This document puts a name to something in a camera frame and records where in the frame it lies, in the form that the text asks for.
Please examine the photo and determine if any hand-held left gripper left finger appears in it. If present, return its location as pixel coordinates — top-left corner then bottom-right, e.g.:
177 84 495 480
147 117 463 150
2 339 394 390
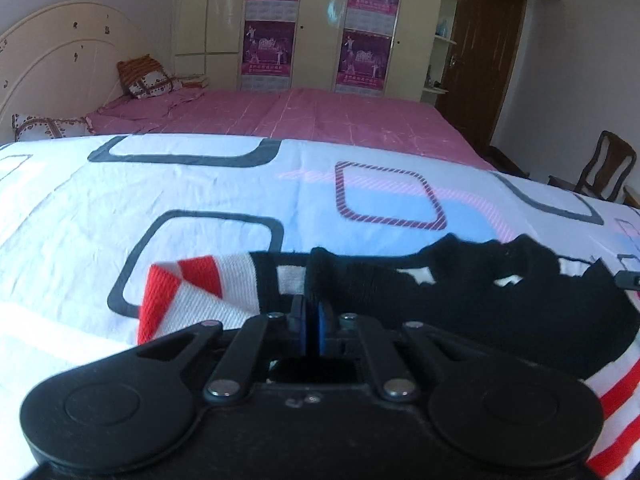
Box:
115 295 307 404

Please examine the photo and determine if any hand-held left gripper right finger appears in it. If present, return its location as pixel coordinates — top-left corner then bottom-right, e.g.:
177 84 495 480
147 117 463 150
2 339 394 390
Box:
317 300 503 403

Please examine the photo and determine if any striped knit sweater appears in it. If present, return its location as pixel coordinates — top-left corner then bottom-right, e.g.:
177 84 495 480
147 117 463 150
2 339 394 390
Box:
137 232 640 480

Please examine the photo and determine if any brown wooden chair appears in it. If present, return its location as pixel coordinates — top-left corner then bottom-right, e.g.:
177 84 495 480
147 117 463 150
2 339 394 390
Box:
547 130 638 202

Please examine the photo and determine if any white printed bedsheet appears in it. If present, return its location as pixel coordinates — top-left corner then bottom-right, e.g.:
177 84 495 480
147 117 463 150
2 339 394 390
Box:
0 132 640 467

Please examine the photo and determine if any pink bed sheet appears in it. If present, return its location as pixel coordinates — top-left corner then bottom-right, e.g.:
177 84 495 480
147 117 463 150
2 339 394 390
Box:
85 87 501 171

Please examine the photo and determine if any brown wooden door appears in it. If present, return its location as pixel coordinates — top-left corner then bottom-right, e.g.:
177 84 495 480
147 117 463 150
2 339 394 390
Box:
435 0 529 153

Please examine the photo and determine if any white patterned pillow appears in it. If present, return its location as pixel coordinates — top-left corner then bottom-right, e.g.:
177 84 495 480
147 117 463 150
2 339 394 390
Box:
127 71 185 100
12 114 97 142

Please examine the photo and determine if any cream open corner shelf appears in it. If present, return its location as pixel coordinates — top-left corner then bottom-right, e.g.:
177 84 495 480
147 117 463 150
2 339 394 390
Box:
420 0 466 106

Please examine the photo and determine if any cream wardrobe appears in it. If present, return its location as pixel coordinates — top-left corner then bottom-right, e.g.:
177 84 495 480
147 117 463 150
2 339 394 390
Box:
172 0 448 103

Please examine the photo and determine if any orange cushion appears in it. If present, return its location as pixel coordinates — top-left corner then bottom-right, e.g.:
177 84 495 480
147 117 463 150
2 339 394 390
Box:
117 55 166 96

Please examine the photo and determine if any cream bed headboard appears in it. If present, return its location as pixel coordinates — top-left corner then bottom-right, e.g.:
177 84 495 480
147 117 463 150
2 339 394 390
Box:
0 0 161 134

